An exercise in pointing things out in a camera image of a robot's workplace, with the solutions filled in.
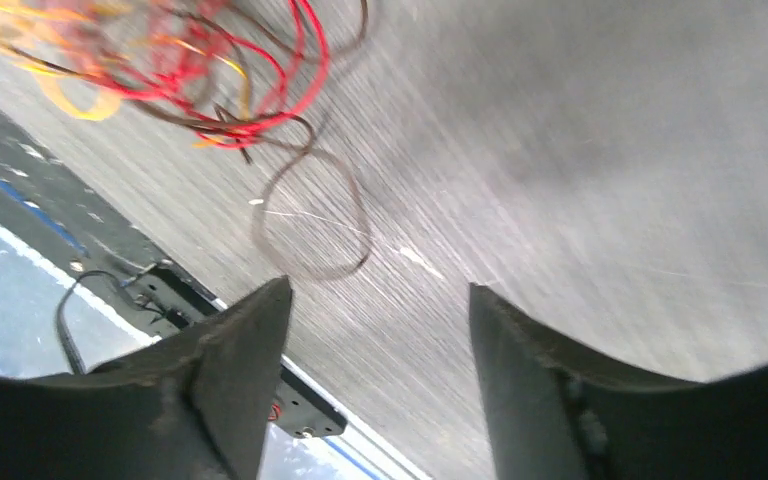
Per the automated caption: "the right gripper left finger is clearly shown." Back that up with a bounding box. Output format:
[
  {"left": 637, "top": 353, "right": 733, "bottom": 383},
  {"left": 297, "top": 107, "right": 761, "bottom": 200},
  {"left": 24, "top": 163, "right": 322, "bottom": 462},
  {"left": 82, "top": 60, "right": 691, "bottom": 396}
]
[{"left": 0, "top": 277, "right": 293, "bottom": 479}]

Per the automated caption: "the coloured wire bundle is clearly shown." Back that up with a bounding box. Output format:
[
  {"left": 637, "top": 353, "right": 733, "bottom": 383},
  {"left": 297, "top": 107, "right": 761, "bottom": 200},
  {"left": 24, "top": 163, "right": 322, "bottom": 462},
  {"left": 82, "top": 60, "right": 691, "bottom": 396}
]
[{"left": 0, "top": 0, "right": 375, "bottom": 283}]

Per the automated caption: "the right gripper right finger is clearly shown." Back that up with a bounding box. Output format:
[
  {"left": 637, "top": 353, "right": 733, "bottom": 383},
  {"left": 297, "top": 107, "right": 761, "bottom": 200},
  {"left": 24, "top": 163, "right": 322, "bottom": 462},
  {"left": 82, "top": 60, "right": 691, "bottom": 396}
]
[{"left": 468, "top": 284, "right": 768, "bottom": 479}]

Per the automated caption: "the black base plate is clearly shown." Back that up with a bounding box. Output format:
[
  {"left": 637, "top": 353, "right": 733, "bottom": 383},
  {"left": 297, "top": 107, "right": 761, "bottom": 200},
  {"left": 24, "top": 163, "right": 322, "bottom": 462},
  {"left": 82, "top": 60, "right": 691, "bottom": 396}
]
[{"left": 0, "top": 79, "right": 349, "bottom": 440}]

